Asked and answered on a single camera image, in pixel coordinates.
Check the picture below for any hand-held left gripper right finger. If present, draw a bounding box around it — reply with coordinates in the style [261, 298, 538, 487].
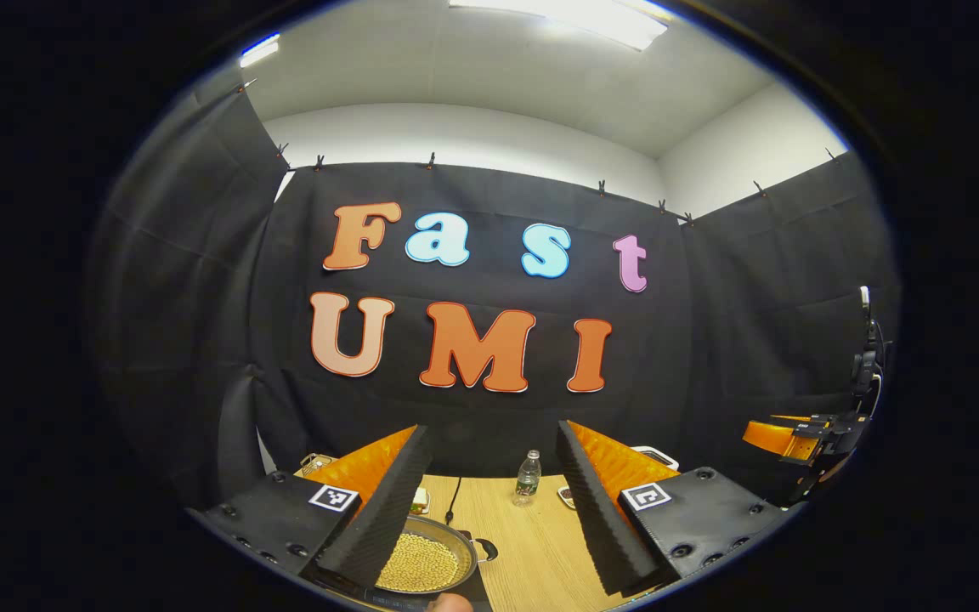
[556, 419, 784, 598]

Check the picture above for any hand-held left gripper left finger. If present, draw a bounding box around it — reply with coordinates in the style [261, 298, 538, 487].
[201, 425, 433, 589]

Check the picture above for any pile of yellow soybeans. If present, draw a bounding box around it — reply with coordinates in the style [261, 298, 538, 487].
[376, 531, 460, 593]

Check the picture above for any stainless steel pot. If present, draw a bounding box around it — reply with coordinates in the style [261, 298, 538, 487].
[375, 513, 499, 596]

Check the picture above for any black induction cooktop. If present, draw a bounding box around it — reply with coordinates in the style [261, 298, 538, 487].
[311, 569, 495, 612]

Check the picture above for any clear plastic water bottle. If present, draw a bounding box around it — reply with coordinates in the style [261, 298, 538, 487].
[513, 450, 542, 508]

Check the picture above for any white toaster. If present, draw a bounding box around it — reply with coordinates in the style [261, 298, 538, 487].
[632, 445, 682, 473]

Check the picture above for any black backdrop cloth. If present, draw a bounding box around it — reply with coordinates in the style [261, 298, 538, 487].
[86, 68, 903, 545]

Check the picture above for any ceiling light panel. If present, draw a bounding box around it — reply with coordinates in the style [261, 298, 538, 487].
[239, 32, 280, 67]

